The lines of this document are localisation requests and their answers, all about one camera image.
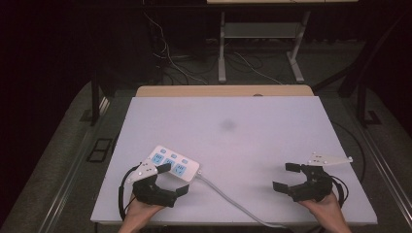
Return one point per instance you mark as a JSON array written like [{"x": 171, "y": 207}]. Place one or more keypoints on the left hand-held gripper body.
[{"x": 152, "y": 194}]

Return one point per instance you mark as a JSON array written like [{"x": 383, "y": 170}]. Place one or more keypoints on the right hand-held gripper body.
[{"x": 312, "y": 187}]

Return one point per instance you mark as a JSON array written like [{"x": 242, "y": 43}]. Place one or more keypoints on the white power strip blue sockets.
[{"x": 176, "y": 159}]

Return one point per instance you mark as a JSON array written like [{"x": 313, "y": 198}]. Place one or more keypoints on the person's left hand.
[{"x": 139, "y": 216}]

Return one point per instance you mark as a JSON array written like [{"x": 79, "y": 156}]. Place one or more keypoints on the person's right hand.
[{"x": 327, "y": 213}]

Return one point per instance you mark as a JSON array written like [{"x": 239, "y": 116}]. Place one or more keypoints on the white board table cover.
[{"x": 243, "y": 145}]

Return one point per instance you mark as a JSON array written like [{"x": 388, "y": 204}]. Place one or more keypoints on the black upright stand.
[
  {"x": 95, "y": 103},
  {"x": 361, "y": 103}
]

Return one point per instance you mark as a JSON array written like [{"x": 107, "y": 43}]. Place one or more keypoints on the wooden table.
[{"x": 220, "y": 91}]

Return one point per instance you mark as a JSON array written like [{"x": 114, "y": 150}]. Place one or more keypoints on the black rectangular floor frame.
[{"x": 99, "y": 150}]

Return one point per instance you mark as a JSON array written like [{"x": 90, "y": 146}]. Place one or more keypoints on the white metal frame desk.
[{"x": 222, "y": 64}]

